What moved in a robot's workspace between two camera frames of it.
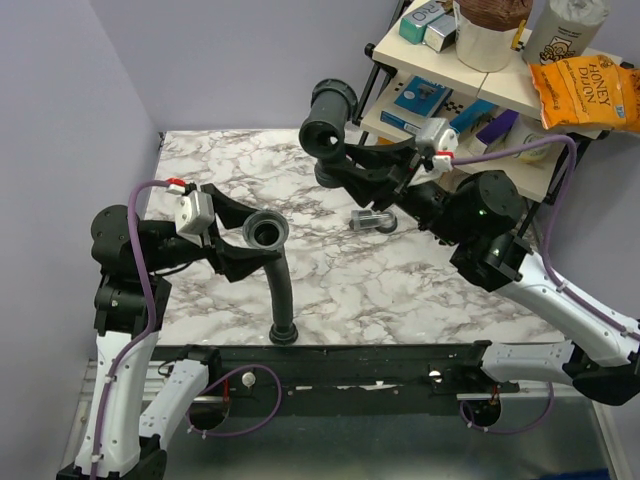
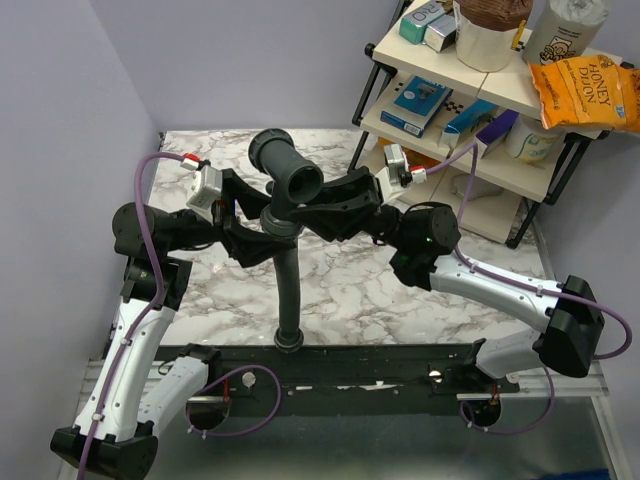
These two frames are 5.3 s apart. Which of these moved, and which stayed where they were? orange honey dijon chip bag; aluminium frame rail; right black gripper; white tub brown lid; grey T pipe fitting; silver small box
Moved: right black gripper; grey T pipe fitting
Stayed: aluminium frame rail; white tub brown lid; orange honey dijon chip bag; silver small box
